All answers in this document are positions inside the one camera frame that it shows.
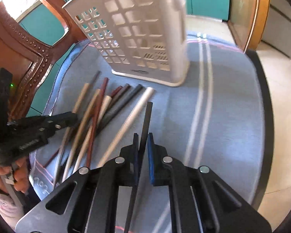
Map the black chopstick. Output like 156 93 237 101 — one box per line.
124 102 153 233

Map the silver white chopstick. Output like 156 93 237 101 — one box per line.
97 87 155 168

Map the person's left hand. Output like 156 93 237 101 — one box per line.
0 157 30 194

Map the tan wooden chopstick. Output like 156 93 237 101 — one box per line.
62 89 100 182

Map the beige wooden chopstick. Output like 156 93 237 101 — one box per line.
53 83 90 188

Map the cream white chopstick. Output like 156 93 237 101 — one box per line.
73 95 112 173

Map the dark red chopstick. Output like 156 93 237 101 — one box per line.
86 77 109 168

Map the dark brown chopstick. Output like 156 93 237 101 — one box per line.
109 84 130 108

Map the dark grey chopstick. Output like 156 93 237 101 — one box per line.
96 84 143 135

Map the brown wooden chair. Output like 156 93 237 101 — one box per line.
0 0 85 120

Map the white plastic utensil basket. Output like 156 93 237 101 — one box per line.
63 0 189 87

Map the silver refrigerator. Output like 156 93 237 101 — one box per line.
262 0 291 59

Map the wooden glass door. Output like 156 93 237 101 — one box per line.
228 0 270 52

